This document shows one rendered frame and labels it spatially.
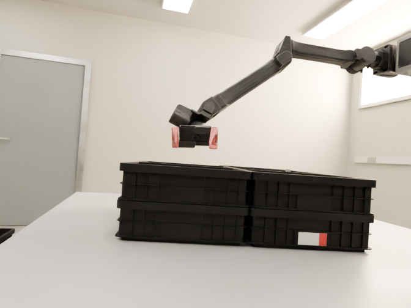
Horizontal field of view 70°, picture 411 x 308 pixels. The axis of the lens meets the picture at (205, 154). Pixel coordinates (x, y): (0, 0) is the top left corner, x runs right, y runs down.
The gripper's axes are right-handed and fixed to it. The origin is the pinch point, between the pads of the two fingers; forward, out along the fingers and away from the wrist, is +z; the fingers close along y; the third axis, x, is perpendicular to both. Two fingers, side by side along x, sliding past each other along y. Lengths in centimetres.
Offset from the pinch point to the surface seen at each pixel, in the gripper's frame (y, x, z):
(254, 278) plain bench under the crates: 16.4, 21.9, 27.4
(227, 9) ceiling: 12, -68, -312
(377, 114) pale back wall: 232, 63, -347
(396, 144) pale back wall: 240, 92, -300
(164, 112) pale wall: -68, 59, -312
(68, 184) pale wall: -179, 139, -243
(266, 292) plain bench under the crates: 18.1, 19.5, 33.7
